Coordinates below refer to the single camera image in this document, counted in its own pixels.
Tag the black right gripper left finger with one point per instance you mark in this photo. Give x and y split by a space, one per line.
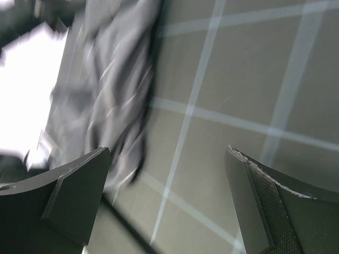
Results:
54 212

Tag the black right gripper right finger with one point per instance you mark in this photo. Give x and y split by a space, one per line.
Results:
278 213

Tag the dark grey checked pillowcase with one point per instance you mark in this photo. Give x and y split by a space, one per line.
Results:
101 95

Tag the black grid cutting mat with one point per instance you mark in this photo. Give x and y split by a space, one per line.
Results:
259 76

